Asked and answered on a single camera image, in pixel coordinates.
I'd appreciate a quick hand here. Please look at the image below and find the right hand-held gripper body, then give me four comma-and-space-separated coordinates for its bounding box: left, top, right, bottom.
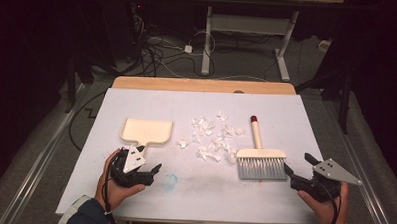
288, 157, 364, 204

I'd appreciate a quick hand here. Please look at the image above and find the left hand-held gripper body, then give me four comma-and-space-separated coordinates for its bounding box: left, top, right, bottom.
109, 144, 156, 189

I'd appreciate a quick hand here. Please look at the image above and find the cream plastic dustpan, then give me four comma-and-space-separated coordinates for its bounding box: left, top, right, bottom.
119, 117, 174, 156

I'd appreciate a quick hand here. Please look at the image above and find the cream brush with red cap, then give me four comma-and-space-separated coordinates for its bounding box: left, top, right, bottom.
234, 114, 290, 182

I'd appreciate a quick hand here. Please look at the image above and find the pile of white paper scraps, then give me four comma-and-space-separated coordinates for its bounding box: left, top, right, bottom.
176, 109, 248, 166

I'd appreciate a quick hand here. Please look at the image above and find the person's left hand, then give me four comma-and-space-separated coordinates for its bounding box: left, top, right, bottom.
94, 147, 148, 213

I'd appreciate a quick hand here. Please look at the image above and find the person's right hand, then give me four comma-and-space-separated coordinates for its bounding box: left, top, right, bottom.
296, 180, 350, 224

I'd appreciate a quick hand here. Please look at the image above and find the white table mat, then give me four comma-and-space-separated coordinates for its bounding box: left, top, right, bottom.
55, 85, 352, 224

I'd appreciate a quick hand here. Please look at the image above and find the black stand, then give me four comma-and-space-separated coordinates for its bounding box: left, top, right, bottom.
294, 64, 353, 135
63, 51, 96, 115

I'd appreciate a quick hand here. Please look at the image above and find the wooden table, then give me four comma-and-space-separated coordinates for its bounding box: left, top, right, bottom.
106, 75, 342, 224

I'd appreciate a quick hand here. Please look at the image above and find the left hand-held gripper black cable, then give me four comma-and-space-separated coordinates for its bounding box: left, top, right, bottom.
101, 148, 123, 224

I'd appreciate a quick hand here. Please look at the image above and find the hand-held gripper black cable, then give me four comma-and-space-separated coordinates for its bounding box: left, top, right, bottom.
101, 148, 123, 224
316, 180, 344, 224

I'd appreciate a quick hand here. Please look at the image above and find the right hand-held gripper black cable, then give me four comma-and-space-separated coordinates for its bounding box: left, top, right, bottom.
316, 180, 344, 224

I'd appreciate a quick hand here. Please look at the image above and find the metal floor rail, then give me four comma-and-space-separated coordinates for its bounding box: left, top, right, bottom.
0, 80, 85, 224
316, 95, 397, 224

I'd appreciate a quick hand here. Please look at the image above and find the black floor cable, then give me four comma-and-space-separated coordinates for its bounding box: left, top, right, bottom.
67, 90, 107, 154

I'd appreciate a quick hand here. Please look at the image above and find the tangle of floor cables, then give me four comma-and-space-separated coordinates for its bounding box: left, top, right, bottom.
129, 4, 221, 81

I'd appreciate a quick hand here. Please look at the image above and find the white metal desk frame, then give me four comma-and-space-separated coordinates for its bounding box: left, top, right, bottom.
187, 0, 345, 85

